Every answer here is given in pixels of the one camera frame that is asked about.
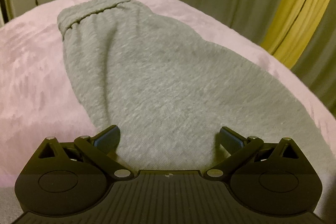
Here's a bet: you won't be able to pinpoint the grey sweatpants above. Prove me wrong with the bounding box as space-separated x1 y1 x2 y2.
58 0 335 174

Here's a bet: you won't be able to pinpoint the pink bed blanket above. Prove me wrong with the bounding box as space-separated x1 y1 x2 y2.
1 0 335 223

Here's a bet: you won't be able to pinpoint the yellow curtain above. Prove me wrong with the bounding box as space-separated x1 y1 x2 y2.
261 0 330 69

